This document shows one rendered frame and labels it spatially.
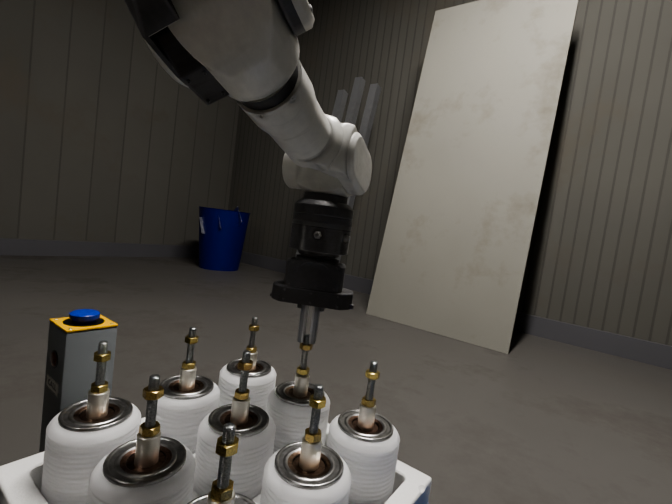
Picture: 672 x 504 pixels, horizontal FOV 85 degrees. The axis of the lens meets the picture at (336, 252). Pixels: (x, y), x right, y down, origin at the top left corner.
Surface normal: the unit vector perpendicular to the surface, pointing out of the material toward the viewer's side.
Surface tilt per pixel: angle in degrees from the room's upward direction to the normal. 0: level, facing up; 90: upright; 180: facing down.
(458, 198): 80
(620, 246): 90
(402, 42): 90
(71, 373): 90
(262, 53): 127
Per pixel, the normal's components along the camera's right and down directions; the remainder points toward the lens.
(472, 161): -0.55, -0.20
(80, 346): 0.80, 0.14
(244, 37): 0.01, 0.49
